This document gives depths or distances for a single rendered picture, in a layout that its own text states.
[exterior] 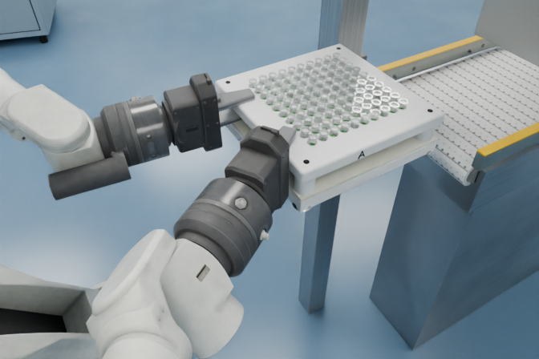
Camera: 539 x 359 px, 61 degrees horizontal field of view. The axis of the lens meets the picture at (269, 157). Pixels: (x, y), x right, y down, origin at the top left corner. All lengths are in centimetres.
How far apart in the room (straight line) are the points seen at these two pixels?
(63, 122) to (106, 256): 112
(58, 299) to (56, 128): 29
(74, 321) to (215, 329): 37
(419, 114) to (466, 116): 24
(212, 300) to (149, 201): 140
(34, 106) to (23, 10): 238
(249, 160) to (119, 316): 23
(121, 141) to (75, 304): 29
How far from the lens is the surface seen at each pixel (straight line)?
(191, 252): 45
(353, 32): 85
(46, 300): 78
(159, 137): 62
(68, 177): 62
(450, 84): 100
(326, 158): 58
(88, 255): 173
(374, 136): 62
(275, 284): 155
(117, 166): 61
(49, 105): 64
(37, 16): 302
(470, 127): 89
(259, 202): 49
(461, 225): 106
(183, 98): 63
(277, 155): 52
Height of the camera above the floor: 129
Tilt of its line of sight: 41 degrees down
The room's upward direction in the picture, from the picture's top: straight up
